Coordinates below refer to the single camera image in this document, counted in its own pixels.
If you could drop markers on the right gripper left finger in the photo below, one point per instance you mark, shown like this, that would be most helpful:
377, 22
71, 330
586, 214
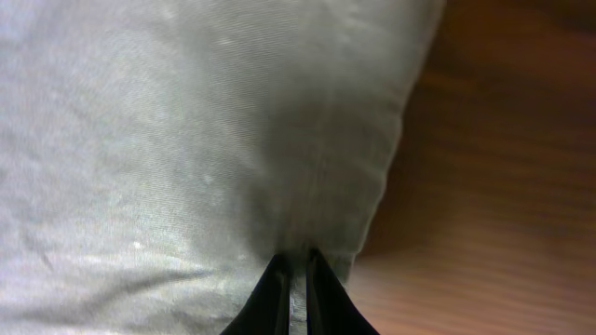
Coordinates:
267, 310

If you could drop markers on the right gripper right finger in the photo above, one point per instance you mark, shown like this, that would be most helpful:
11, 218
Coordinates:
329, 308

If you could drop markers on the khaki shorts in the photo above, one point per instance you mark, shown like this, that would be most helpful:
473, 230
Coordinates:
155, 154

